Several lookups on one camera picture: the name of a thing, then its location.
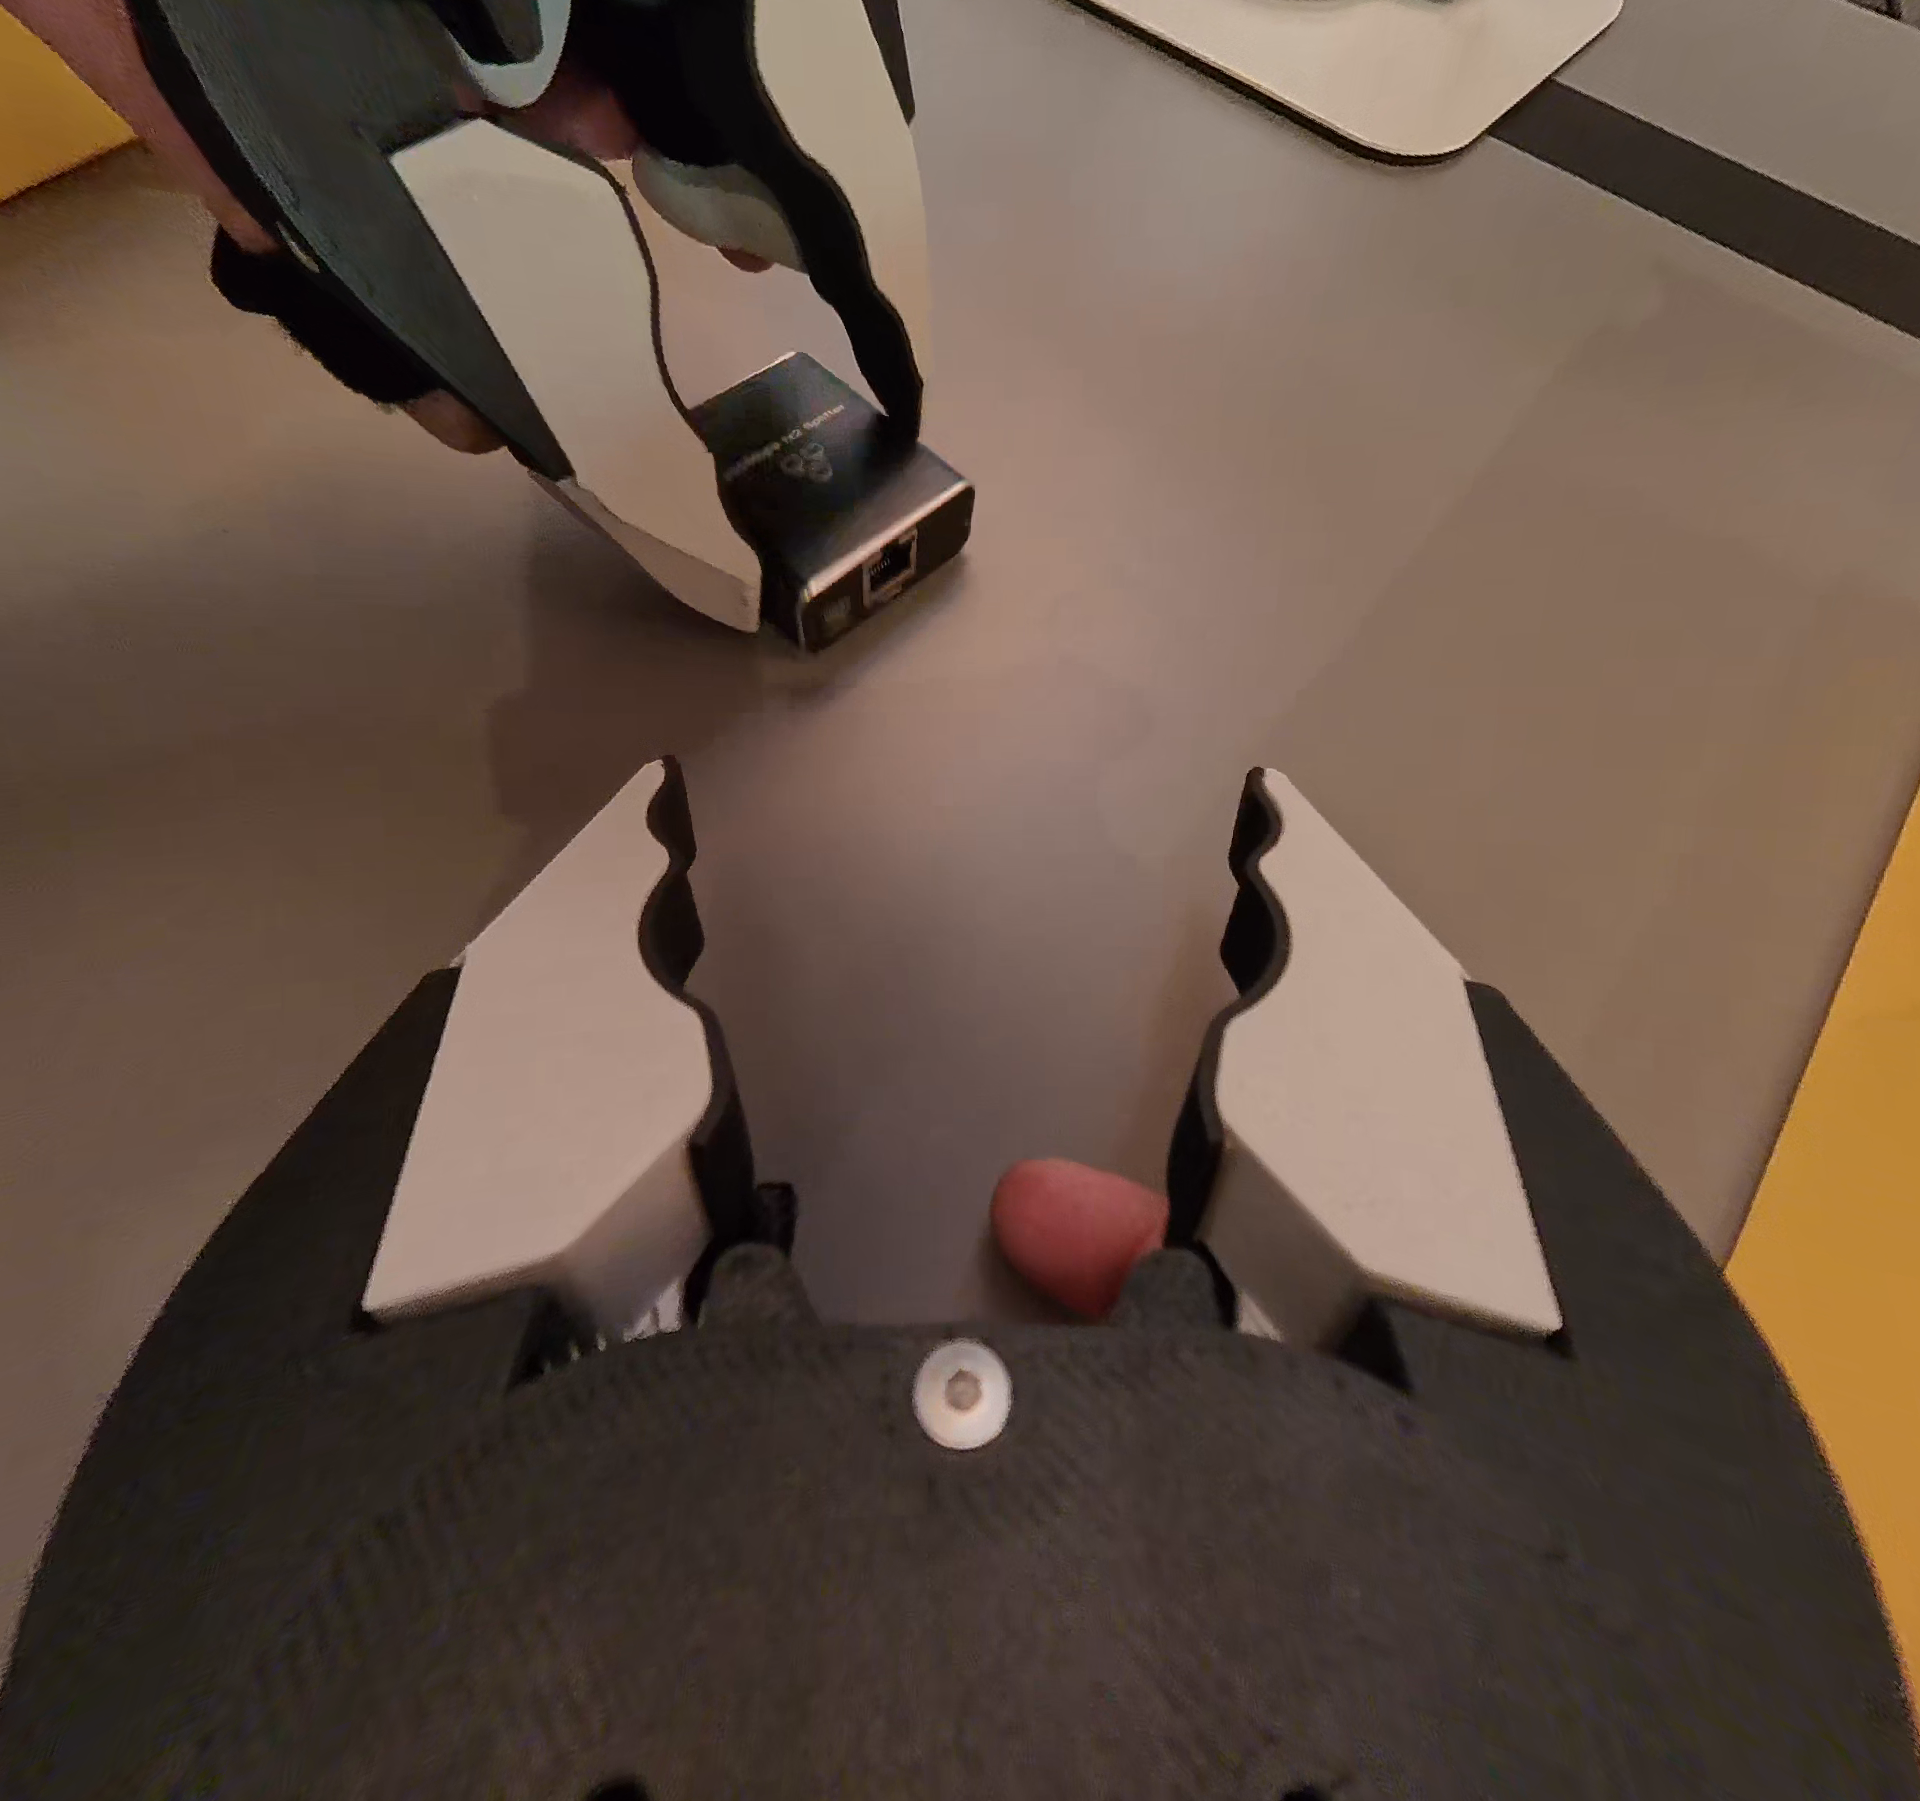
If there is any black ethernet splitter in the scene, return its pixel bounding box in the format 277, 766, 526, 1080
695, 349, 976, 658

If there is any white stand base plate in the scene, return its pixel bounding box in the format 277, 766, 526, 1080
943, 0, 1627, 163

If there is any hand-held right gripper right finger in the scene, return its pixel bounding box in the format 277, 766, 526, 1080
1169, 766, 1568, 1350

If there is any person's right hand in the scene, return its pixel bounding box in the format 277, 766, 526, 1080
989, 1158, 1170, 1322

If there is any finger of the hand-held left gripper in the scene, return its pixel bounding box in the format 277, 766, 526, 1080
387, 120, 769, 637
742, 0, 933, 464

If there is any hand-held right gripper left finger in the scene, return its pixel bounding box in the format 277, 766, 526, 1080
360, 760, 760, 1344

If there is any yellow plastic bin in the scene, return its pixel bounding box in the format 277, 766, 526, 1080
0, 8, 153, 206
1722, 840, 1920, 1801

